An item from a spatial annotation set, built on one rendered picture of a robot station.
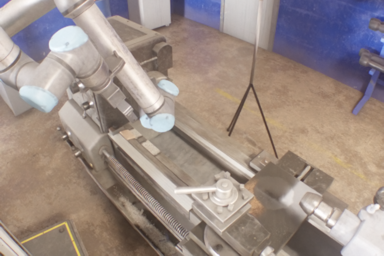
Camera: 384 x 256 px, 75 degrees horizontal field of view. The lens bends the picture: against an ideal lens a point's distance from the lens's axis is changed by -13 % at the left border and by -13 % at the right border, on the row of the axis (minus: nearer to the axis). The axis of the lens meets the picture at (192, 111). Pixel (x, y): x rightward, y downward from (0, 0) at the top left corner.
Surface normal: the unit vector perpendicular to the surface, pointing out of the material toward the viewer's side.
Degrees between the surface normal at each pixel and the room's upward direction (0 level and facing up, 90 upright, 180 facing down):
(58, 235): 0
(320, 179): 0
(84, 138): 32
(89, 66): 99
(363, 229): 0
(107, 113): 90
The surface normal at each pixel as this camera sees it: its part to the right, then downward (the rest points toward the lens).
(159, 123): 0.09, 0.68
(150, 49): 0.69, 0.45
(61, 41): -0.17, -0.56
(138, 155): -0.43, -0.39
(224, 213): 0.00, -0.78
